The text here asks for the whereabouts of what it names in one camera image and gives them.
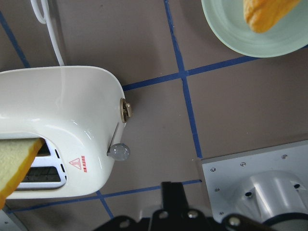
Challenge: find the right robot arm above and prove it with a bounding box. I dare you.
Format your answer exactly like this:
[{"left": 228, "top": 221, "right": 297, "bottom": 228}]
[{"left": 150, "top": 170, "right": 308, "bottom": 231}]

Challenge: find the white toaster power cable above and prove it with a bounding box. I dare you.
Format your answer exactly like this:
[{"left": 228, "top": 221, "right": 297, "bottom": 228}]
[{"left": 30, "top": 0, "right": 65, "bottom": 67}]

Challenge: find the pale green plate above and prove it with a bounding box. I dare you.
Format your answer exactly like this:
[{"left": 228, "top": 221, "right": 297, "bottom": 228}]
[{"left": 201, "top": 0, "right": 308, "bottom": 58}]

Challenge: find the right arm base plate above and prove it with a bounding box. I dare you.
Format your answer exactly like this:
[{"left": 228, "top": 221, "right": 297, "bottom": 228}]
[{"left": 202, "top": 141, "right": 308, "bottom": 223}]

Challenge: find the white two-slot toaster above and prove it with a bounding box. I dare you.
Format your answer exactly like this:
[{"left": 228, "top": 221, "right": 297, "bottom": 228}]
[{"left": 0, "top": 66, "right": 125, "bottom": 199}]

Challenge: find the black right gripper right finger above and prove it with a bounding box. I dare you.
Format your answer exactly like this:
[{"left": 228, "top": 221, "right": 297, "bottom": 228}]
[{"left": 222, "top": 214, "right": 273, "bottom": 231}]

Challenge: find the golden pastry on plate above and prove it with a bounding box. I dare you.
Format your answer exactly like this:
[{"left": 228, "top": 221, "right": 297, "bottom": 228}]
[{"left": 243, "top": 0, "right": 301, "bottom": 33}]

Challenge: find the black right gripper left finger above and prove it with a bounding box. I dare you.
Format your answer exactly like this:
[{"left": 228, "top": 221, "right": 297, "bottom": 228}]
[{"left": 161, "top": 181, "right": 189, "bottom": 212}]

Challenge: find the toast slice in toaster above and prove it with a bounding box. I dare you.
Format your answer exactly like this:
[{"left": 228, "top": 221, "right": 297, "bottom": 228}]
[{"left": 0, "top": 138, "right": 45, "bottom": 208}]

